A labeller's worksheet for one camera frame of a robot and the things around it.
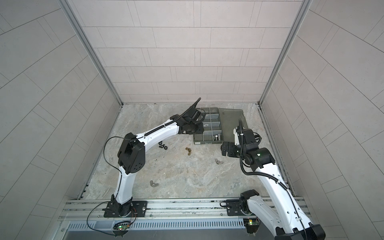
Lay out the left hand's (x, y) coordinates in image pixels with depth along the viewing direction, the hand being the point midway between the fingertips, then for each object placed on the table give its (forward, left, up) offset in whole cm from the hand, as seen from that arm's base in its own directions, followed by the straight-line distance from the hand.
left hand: (206, 127), depth 89 cm
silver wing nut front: (-30, +28, -9) cm, 42 cm away
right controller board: (-46, -20, -10) cm, 52 cm away
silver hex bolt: (-2, -6, -8) cm, 10 cm away
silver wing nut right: (-17, -7, -10) cm, 21 cm away
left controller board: (-48, +38, -7) cm, 62 cm away
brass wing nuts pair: (-10, +10, -10) cm, 18 cm away
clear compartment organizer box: (+9, -9, -10) cm, 17 cm away
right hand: (-15, -10, +5) cm, 19 cm away
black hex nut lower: (-8, +25, -11) cm, 29 cm away
